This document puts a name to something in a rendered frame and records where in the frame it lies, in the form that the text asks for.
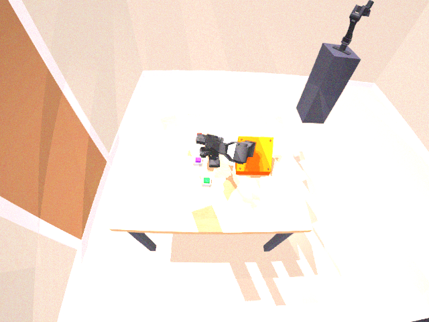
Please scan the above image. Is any green button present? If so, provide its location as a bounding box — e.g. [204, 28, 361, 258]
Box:
[202, 177, 211, 186]

